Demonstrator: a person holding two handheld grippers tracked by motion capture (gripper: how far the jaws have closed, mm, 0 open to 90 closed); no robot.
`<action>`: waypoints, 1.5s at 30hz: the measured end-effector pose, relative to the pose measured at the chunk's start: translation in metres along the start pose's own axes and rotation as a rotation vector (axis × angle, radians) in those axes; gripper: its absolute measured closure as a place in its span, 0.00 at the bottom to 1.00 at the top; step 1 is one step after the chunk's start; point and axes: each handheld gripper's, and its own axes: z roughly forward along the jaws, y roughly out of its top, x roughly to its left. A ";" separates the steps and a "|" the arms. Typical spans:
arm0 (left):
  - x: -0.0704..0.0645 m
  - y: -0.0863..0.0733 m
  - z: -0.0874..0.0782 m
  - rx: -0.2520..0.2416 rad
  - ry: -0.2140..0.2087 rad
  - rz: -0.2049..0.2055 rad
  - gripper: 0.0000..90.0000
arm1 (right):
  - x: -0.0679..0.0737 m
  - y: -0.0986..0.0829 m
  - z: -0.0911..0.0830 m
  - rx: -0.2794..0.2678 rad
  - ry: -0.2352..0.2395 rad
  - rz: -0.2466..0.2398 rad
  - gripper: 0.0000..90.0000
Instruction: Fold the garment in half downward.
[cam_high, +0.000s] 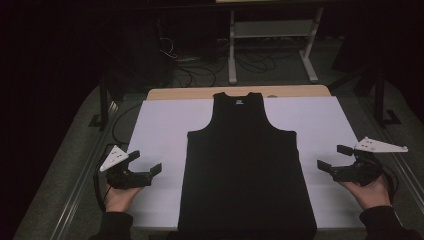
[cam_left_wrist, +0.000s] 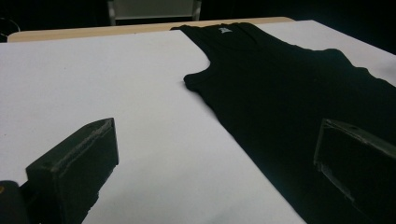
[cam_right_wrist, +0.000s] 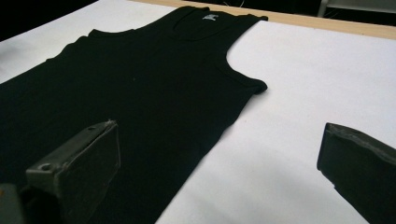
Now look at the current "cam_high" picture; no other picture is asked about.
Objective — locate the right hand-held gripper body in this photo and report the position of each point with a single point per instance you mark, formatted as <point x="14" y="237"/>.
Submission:
<point x="361" y="170"/>

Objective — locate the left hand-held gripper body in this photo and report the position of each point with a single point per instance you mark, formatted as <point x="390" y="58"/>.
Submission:
<point x="125" y="178"/>

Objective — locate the black tank top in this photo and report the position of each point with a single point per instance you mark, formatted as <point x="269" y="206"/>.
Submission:
<point x="246" y="166"/>

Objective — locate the person's left hand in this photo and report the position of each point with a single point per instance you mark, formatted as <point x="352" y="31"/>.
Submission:
<point x="120" y="198"/>

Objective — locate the person's right hand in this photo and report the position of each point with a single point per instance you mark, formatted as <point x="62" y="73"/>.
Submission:
<point x="368" y="195"/>

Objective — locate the white table mat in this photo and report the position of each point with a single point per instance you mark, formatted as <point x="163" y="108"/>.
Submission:
<point x="163" y="126"/>

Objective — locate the black metal stand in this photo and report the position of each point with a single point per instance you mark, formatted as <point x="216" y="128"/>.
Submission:
<point x="380" y="96"/>
<point x="104" y="106"/>

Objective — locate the metal floor rail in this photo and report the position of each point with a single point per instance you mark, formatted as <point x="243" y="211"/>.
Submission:
<point x="81" y="190"/>
<point x="405" y="176"/>

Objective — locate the white metal frame stand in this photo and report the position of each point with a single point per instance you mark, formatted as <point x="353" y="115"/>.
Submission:
<point x="273" y="29"/>

